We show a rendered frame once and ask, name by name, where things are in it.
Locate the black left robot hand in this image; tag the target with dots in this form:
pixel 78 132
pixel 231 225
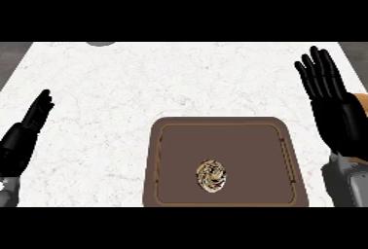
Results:
pixel 21 136

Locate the cream swirled cupcake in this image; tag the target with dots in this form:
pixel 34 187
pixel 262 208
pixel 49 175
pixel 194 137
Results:
pixel 211 176

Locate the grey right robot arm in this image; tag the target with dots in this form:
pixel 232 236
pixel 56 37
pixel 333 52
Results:
pixel 346 181

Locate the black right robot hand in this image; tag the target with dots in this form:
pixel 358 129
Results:
pixel 335 110

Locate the brown tray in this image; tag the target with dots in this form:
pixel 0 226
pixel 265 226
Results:
pixel 225 162

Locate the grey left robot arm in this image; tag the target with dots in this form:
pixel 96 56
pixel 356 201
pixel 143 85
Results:
pixel 7 192

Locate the grey rounded object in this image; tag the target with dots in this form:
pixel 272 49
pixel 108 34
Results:
pixel 100 43

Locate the tan round object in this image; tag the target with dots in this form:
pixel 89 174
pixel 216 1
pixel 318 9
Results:
pixel 362 102

